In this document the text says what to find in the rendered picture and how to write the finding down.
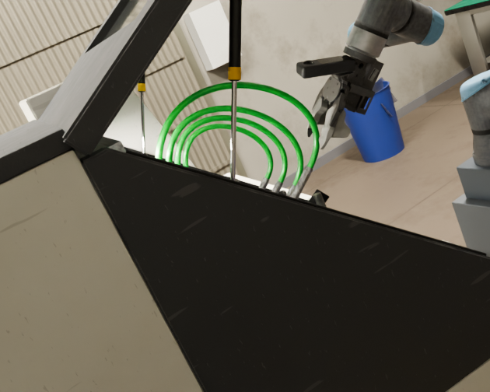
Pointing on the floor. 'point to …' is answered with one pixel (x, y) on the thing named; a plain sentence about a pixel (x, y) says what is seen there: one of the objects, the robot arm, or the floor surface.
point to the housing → (64, 281)
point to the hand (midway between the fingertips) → (313, 137)
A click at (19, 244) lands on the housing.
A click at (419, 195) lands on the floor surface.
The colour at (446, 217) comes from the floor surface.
